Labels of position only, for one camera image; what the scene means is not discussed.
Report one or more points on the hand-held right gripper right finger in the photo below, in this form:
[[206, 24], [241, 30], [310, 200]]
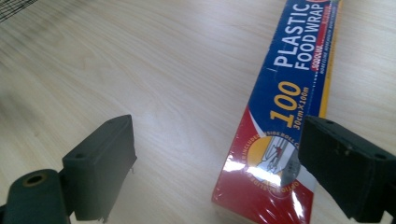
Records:
[[342, 168]]

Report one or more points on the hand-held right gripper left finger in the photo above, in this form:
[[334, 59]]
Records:
[[99, 168]]

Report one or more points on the blue and red wrap box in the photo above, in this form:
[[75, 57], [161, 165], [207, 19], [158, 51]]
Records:
[[280, 112]]

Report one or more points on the black mesh mat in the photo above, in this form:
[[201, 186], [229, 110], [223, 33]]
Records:
[[12, 6]]

